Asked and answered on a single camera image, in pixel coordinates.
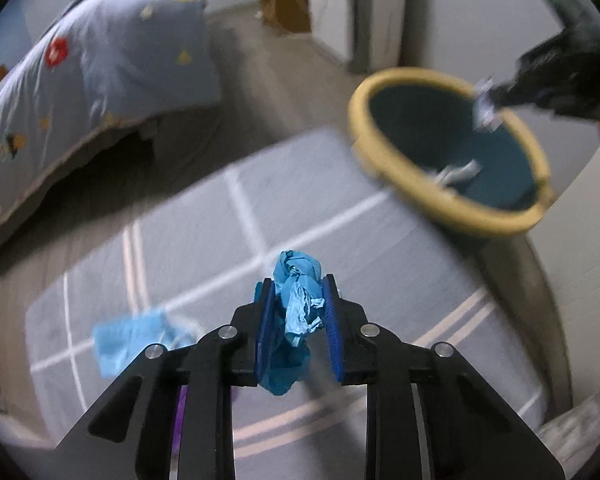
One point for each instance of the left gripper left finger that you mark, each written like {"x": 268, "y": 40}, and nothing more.
{"x": 172, "y": 410}

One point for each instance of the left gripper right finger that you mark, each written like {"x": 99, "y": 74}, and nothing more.
{"x": 429, "y": 413}

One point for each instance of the purple wrapper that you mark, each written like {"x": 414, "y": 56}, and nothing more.
{"x": 177, "y": 432}

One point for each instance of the blue face mask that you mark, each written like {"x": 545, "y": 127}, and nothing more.
{"x": 119, "y": 342}

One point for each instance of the blue nitrile glove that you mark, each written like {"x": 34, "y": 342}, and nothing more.
{"x": 299, "y": 307}

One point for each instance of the black white wrapper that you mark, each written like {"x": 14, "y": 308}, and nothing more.
{"x": 484, "y": 112}

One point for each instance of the white cloth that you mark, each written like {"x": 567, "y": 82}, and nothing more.
{"x": 453, "y": 174}

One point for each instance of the yellow rimmed teal trash bin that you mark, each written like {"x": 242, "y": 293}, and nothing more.
{"x": 406, "y": 122}

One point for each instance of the white air purifier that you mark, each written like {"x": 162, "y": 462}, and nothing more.
{"x": 363, "y": 36}

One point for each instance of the grey checked floor rug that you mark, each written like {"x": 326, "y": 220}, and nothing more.
{"x": 207, "y": 251}

